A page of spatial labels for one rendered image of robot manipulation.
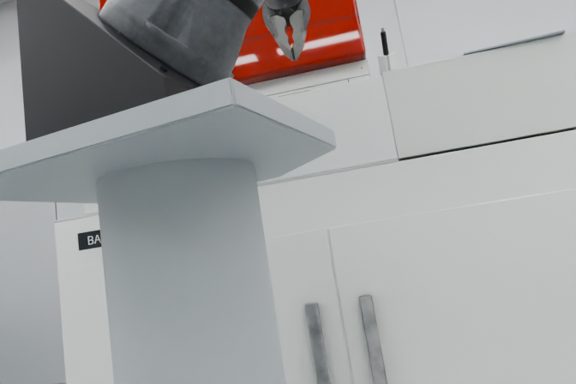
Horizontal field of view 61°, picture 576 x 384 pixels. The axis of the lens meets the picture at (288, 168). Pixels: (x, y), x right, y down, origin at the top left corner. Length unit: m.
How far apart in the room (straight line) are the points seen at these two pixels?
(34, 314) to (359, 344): 3.06
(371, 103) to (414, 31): 2.35
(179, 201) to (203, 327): 0.11
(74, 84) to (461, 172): 0.56
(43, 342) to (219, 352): 3.25
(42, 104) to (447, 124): 0.57
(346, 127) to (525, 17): 2.54
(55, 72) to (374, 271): 0.53
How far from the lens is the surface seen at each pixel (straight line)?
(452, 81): 0.82
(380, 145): 0.79
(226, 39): 0.51
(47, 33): 0.50
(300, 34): 0.94
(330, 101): 0.81
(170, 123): 0.33
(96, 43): 0.45
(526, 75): 0.84
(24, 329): 3.73
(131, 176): 0.45
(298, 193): 0.79
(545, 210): 0.81
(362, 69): 1.48
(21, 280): 3.72
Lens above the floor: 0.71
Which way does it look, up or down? 9 degrees up
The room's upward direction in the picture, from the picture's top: 9 degrees counter-clockwise
